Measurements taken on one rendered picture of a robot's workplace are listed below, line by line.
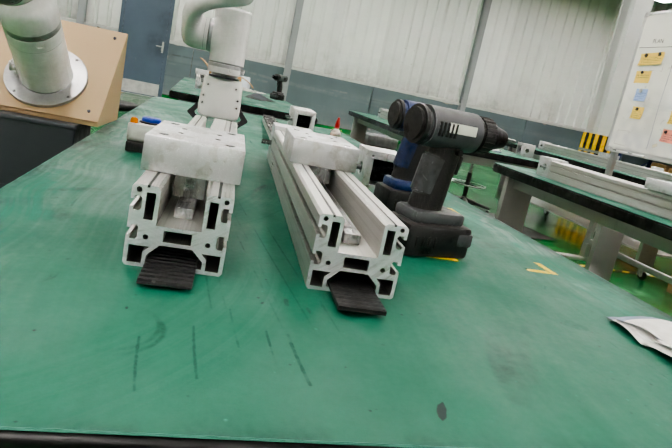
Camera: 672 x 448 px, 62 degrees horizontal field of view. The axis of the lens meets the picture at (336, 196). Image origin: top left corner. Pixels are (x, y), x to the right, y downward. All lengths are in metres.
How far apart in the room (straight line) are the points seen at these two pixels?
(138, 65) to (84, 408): 12.12
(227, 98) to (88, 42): 0.45
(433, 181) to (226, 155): 0.33
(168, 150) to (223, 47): 0.76
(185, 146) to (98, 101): 0.91
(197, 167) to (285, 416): 0.33
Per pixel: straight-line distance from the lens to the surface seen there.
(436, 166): 0.82
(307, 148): 0.89
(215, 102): 1.39
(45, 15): 1.39
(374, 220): 0.65
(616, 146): 4.53
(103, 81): 1.58
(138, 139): 1.23
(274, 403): 0.41
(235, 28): 1.38
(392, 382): 0.47
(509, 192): 3.03
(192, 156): 0.64
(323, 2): 12.69
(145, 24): 12.44
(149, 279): 0.55
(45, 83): 1.52
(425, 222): 0.82
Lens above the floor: 1.00
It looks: 11 degrees down
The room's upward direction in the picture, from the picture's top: 12 degrees clockwise
